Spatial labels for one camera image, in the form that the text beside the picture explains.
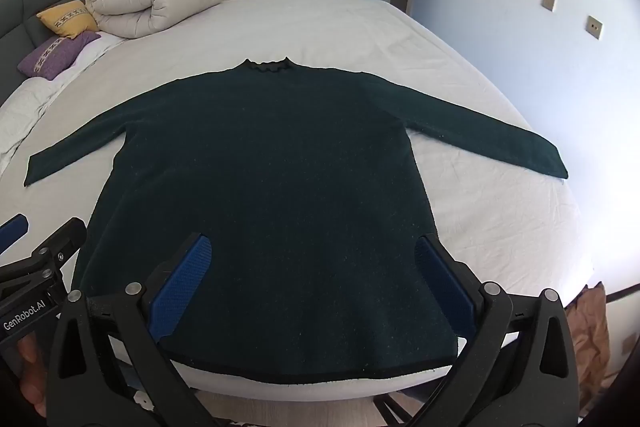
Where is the person's left hand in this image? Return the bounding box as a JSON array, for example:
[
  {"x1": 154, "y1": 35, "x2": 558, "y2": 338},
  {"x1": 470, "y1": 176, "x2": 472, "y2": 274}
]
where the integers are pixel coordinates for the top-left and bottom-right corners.
[{"x1": 17, "y1": 332, "x2": 52, "y2": 415}]

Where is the dark green sweater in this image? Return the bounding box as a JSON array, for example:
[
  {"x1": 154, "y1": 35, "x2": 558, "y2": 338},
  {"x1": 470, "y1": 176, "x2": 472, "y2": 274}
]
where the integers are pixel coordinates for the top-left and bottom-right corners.
[{"x1": 24, "y1": 57, "x2": 570, "y2": 384}]

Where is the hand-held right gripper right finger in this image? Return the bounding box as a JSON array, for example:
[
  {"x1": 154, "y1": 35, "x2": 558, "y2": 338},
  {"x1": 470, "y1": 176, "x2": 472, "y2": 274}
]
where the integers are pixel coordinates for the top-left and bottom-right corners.
[{"x1": 395, "y1": 233, "x2": 586, "y2": 427}]

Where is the brown paper bag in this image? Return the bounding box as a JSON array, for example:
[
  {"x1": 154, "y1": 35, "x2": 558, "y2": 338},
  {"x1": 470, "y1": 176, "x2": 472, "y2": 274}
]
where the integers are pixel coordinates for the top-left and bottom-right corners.
[{"x1": 569, "y1": 281, "x2": 609, "y2": 400}]

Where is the purple patterned pillow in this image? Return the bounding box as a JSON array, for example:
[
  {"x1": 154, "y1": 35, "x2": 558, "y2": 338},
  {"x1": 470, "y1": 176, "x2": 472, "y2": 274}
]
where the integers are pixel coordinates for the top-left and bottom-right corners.
[{"x1": 17, "y1": 31, "x2": 102, "y2": 81}]

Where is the yellow patterned pillow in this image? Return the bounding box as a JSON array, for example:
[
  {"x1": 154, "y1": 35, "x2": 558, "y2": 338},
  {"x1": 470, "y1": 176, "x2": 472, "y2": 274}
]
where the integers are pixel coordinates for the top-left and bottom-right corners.
[{"x1": 36, "y1": 0, "x2": 100, "y2": 40}]

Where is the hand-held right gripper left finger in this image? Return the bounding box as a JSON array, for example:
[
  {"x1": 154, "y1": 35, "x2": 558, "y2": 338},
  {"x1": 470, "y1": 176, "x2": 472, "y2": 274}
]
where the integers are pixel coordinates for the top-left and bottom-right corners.
[{"x1": 47, "y1": 232, "x2": 221, "y2": 427}]

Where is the bed with white sheet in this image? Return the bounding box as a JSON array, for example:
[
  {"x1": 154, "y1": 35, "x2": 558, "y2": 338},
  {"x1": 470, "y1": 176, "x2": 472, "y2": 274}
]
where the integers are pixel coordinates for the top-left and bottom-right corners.
[{"x1": 0, "y1": 0, "x2": 608, "y2": 408}]

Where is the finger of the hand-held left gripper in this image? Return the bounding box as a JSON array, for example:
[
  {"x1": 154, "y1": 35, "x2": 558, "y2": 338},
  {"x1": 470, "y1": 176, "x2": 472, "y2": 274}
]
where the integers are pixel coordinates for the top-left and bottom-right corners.
[
  {"x1": 30, "y1": 217, "x2": 89, "y2": 264},
  {"x1": 0, "y1": 213, "x2": 29, "y2": 254}
]

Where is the white pillow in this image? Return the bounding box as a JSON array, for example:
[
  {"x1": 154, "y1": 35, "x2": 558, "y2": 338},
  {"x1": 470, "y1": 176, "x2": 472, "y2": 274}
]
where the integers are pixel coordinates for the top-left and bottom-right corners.
[{"x1": 0, "y1": 32, "x2": 132, "y2": 175}]

